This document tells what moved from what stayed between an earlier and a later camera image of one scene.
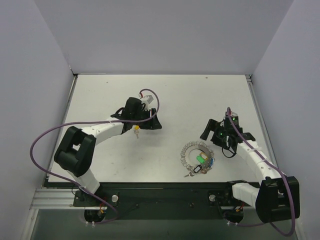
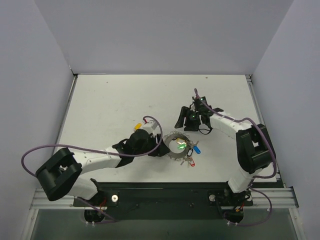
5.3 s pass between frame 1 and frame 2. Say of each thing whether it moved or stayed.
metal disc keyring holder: moved
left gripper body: moved
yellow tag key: stayed
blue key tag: moved
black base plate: stayed
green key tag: moved
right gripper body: moved
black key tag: moved
